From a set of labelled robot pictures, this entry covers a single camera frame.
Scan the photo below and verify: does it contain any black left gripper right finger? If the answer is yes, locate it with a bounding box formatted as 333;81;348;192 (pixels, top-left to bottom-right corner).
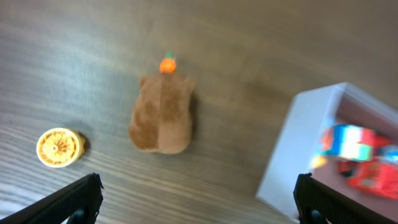
294;173;396;224

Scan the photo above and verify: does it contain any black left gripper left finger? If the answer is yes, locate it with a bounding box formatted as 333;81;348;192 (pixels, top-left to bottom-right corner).
1;173;103;224

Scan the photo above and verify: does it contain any orange duck toy blue cap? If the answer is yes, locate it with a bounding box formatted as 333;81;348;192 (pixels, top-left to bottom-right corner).
311;156;328;169

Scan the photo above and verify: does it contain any yellow round lemon slice toy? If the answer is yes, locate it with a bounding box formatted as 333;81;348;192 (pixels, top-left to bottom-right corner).
36;128;85;168

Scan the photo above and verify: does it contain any multicoloured puzzle cube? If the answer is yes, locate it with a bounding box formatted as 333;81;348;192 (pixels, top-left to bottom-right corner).
322;124;376;162

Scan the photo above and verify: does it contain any white box with pink interior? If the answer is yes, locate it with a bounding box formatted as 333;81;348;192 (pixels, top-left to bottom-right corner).
256;83;397;221

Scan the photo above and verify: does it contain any red toy truck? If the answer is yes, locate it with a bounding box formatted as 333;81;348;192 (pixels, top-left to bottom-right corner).
337;136;397;200

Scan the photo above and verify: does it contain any brown plush toy with carrot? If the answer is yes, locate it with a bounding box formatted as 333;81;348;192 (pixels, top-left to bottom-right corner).
129;52;195;154

